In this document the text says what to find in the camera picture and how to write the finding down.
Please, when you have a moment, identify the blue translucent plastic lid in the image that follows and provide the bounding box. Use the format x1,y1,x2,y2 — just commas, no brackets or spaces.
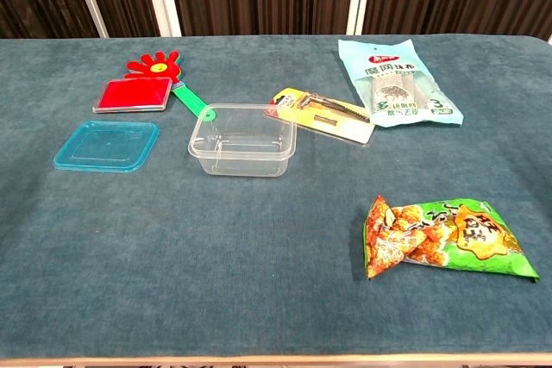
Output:
53,120,161,174

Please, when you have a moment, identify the green orange snack bag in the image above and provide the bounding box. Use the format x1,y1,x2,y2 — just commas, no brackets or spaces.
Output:
363,195,541,284

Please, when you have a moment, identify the razor in yellow blister pack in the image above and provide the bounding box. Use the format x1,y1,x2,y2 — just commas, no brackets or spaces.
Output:
264,87,376,147

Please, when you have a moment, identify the light blue cleaning cloth package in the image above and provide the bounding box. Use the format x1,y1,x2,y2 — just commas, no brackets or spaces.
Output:
337,37,465,128

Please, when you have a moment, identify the red rectangular flat case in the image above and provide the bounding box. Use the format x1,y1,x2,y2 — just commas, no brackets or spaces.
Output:
91,77,173,115

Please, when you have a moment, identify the clear plastic container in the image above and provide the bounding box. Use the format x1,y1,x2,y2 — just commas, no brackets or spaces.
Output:
187,103,298,178

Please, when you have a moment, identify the teal table cloth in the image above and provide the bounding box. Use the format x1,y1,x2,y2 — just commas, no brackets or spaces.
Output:
0,34,552,359

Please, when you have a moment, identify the red hand clapper green handle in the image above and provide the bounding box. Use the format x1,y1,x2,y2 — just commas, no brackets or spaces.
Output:
125,50,219,122

